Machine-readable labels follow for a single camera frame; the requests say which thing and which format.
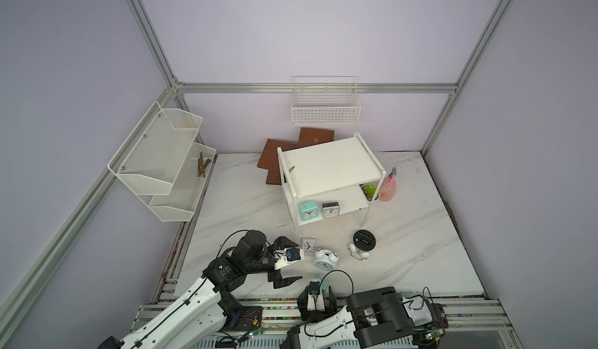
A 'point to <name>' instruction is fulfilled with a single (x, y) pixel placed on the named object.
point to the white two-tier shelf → (329, 178)
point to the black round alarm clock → (364, 240)
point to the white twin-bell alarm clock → (325, 260)
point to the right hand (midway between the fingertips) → (318, 292)
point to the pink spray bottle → (388, 188)
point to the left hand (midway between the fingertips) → (294, 260)
